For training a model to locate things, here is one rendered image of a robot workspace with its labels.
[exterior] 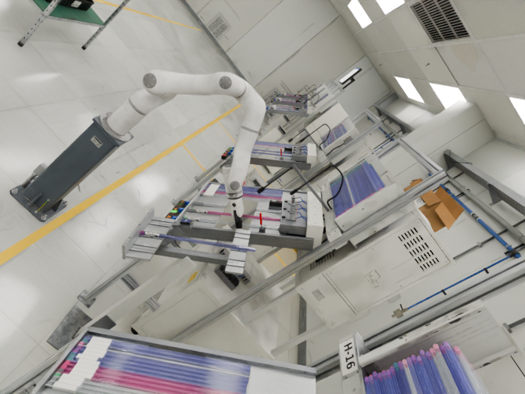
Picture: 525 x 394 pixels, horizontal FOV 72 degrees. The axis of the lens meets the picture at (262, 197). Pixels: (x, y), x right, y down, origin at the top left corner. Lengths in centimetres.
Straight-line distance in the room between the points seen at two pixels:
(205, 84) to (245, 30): 877
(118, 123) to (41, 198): 68
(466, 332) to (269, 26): 988
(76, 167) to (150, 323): 96
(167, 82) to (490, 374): 165
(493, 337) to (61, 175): 206
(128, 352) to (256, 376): 38
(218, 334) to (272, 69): 891
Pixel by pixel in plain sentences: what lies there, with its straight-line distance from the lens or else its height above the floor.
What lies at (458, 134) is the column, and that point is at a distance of 519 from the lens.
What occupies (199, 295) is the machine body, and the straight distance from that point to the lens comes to 206.
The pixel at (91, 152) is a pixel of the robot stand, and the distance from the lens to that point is 215.
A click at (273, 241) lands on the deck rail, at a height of 108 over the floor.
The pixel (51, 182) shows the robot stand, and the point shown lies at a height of 22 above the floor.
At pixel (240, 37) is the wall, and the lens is 1058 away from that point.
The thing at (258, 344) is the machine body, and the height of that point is 61.
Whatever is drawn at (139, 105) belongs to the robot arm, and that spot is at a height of 92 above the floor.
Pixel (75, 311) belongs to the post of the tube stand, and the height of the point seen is 1.
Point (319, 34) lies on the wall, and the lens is 1043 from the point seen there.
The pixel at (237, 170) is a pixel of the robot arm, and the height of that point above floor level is 117.
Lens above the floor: 171
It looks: 18 degrees down
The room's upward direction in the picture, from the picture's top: 54 degrees clockwise
